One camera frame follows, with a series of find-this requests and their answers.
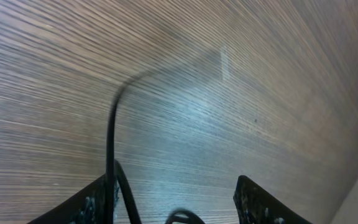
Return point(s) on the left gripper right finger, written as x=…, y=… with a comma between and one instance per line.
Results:
x=256, y=206

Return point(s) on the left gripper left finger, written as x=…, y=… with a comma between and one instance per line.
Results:
x=86, y=206

